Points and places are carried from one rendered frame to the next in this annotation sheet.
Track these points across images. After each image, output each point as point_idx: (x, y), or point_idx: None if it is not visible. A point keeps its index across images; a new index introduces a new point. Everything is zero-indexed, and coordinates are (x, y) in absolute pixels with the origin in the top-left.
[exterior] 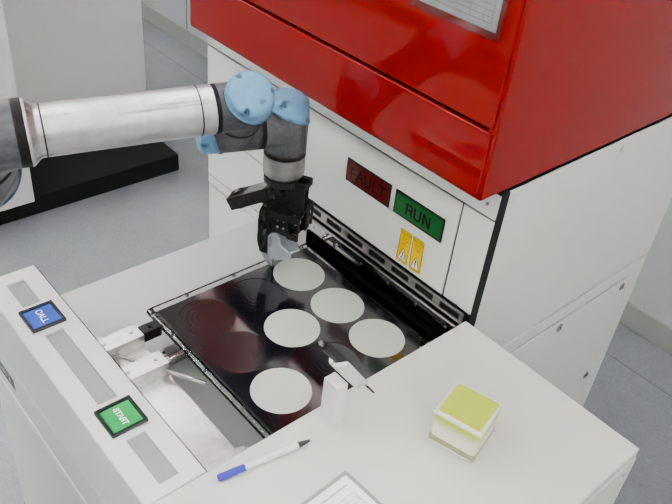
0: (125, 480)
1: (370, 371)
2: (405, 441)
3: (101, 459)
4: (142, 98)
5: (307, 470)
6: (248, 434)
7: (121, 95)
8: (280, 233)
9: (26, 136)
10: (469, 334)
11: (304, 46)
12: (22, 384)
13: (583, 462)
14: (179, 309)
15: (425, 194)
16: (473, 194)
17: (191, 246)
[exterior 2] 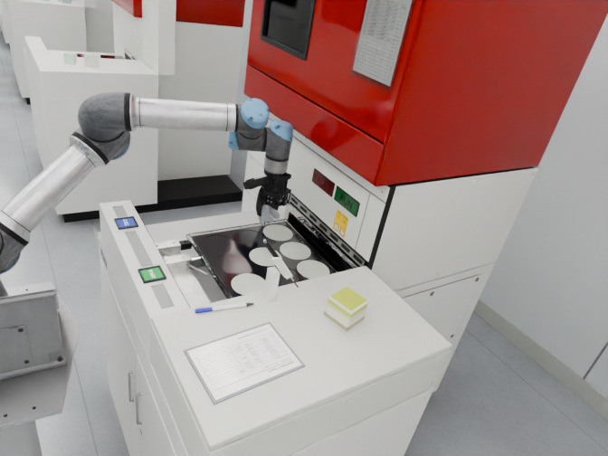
0: (144, 303)
1: None
2: (309, 315)
3: (136, 294)
4: (195, 103)
5: (247, 318)
6: None
7: (185, 100)
8: (269, 204)
9: (129, 110)
10: (365, 271)
11: (297, 101)
12: (109, 262)
13: (414, 345)
14: (204, 237)
15: (351, 188)
16: (372, 182)
17: (223, 214)
